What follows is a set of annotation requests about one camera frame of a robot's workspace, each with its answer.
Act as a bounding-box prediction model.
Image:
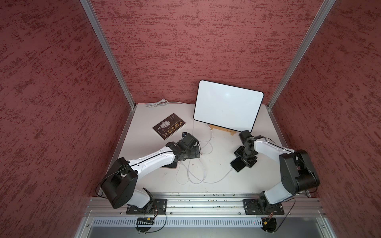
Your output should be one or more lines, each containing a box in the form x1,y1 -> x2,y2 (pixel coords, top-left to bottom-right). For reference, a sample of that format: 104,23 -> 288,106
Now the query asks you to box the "dark paperback book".
152,113 -> 186,140

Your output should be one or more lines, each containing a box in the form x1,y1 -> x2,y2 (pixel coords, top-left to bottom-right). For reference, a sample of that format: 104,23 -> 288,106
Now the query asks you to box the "white power strip cord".
145,99 -> 191,108

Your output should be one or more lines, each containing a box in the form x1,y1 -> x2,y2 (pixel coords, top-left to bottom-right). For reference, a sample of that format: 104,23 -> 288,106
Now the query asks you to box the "aluminium corner post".
80,0 -> 136,110
267,0 -> 336,111

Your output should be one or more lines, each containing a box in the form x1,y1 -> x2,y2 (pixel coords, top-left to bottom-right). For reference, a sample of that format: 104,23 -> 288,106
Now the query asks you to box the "aluminium corner post right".
267,0 -> 336,111

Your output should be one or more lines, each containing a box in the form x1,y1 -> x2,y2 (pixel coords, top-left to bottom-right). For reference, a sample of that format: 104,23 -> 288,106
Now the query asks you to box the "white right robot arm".
230,131 -> 320,215

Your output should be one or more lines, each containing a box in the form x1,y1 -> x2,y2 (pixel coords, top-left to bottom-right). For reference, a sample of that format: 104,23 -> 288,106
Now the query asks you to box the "black smartphone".
230,157 -> 247,172
162,162 -> 178,169

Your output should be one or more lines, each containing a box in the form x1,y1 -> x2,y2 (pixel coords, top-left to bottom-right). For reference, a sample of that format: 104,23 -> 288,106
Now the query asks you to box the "aluminium corner post left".
80,0 -> 136,110

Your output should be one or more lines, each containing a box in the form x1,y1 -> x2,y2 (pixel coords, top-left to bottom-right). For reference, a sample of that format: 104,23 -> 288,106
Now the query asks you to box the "perforated cable tray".
91,217 -> 263,228

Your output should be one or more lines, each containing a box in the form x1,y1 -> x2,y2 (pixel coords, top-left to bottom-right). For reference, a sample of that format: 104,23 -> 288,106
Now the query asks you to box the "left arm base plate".
126,198 -> 168,215

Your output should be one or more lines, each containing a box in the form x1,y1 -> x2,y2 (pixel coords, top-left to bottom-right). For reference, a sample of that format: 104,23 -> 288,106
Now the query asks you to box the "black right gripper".
233,145 -> 256,168

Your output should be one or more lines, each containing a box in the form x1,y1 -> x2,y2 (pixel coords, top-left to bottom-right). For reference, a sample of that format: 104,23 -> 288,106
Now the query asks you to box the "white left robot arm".
99,133 -> 200,214

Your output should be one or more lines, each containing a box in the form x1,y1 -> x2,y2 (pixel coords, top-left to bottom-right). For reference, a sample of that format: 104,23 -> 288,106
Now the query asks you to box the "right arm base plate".
243,199 -> 285,215

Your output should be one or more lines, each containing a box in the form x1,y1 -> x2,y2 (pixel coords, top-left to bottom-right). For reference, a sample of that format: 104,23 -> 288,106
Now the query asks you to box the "white board black frame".
193,80 -> 265,131

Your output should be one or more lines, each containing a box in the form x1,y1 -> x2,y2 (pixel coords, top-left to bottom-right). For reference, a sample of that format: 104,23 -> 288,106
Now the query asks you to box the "wooden board stand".
208,125 -> 237,136

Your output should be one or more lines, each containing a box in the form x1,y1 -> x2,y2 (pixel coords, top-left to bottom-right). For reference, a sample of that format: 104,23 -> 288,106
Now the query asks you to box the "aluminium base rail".
84,193 -> 326,218

